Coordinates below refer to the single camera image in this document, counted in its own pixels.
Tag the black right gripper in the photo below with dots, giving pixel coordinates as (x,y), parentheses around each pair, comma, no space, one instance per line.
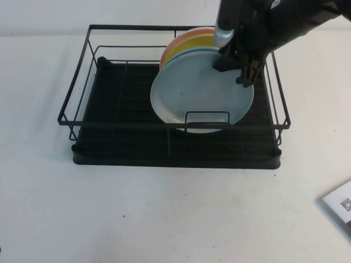
(252,33)

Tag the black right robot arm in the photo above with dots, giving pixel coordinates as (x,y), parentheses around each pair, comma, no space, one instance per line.
(315,13)

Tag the orange round plate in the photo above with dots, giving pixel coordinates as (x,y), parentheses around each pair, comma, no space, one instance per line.
(181,37)

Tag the yellow round plate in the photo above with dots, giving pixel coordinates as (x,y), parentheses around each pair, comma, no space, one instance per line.
(189,43)

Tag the white paper with QR code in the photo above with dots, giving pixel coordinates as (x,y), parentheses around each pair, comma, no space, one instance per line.
(340,202)

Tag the black plastic drip tray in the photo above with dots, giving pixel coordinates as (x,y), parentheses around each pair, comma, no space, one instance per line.
(164,161)

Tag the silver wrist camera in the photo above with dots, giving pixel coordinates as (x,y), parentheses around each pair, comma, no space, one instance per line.
(223,35)

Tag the cream round plate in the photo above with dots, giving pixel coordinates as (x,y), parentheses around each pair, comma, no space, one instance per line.
(197,29)

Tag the blue round plate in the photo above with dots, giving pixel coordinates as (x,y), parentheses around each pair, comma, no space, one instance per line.
(192,51)

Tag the white round plate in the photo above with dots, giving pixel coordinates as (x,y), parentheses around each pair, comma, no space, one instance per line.
(192,90)

